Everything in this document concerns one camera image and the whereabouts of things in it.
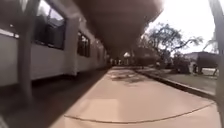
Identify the brown roof overhang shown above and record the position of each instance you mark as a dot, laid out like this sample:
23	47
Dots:
116	23

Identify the pale column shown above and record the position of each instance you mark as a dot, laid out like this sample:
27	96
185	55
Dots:
219	50

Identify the grey pole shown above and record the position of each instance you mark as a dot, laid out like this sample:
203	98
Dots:
25	60

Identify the grey road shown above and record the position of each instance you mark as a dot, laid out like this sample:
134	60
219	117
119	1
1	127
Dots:
193	81

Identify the white building with dark windows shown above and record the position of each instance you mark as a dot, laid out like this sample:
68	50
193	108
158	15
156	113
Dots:
50	56

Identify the dark kerb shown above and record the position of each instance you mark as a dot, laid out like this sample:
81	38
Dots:
173	84

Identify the grey building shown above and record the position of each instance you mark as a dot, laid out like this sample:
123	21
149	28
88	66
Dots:
203	60

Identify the pale concrete walkway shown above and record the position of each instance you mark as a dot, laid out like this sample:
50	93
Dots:
133	96

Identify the large tree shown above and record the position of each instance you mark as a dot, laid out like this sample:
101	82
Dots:
165	41

